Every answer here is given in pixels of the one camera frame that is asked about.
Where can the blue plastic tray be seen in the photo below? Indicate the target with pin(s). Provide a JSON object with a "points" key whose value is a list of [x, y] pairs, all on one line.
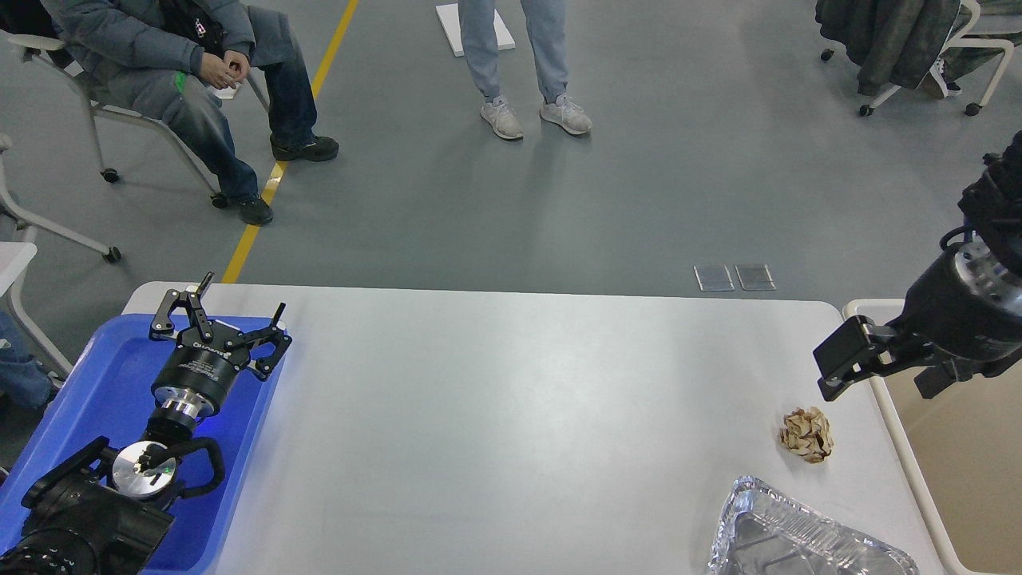
{"points": [[109, 394]]}

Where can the white chair under person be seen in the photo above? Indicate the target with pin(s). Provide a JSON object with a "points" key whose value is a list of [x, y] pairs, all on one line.
{"points": [[96, 101]]}

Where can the white flat board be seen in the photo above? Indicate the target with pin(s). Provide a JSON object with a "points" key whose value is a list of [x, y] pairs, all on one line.
{"points": [[448, 16]]}

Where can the aluminium foil tray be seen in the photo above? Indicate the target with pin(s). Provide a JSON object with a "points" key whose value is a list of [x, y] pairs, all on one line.
{"points": [[762, 531]]}

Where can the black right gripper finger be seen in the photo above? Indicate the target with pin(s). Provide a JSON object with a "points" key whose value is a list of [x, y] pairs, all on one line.
{"points": [[850, 354]]}

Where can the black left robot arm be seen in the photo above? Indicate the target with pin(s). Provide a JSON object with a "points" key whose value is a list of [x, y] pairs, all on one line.
{"points": [[138, 464]]}

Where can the beige plastic bin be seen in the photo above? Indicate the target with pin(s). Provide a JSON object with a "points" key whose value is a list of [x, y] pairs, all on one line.
{"points": [[961, 452]]}

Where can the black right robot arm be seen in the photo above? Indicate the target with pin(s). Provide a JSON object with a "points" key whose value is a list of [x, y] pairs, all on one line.
{"points": [[992, 212]]}

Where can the white table at left edge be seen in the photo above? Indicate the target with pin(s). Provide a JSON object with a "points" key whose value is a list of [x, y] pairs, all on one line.
{"points": [[15, 259]]}

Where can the right floor metal plate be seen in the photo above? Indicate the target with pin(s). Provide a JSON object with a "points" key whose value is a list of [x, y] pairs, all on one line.
{"points": [[755, 277]]}

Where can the floor metal plate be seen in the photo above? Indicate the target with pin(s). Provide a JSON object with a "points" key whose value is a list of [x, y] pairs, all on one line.
{"points": [[714, 278], [755, 277]]}

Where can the white chair with dark coat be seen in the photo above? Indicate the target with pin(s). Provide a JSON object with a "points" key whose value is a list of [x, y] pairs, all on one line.
{"points": [[983, 30]]}

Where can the dark coat on chair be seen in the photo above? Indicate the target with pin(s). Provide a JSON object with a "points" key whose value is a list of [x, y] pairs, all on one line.
{"points": [[892, 42]]}

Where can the person in jeans left edge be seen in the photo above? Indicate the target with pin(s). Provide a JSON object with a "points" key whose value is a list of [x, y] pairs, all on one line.
{"points": [[23, 377]]}

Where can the seated person grey jacket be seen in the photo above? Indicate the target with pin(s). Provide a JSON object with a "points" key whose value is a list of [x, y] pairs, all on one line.
{"points": [[165, 59]]}

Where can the left floor metal plate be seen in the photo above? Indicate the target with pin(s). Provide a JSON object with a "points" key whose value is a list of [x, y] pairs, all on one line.
{"points": [[714, 278]]}

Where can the white chair at left edge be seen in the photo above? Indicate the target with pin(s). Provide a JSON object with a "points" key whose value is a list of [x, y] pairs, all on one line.
{"points": [[27, 218]]}

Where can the crumpled brown paper ball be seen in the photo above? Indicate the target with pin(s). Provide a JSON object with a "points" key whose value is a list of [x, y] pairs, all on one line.
{"points": [[807, 434]]}

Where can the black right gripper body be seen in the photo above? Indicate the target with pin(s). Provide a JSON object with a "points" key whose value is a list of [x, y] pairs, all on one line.
{"points": [[967, 306]]}

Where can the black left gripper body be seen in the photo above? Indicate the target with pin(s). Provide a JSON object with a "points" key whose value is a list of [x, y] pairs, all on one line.
{"points": [[199, 375]]}

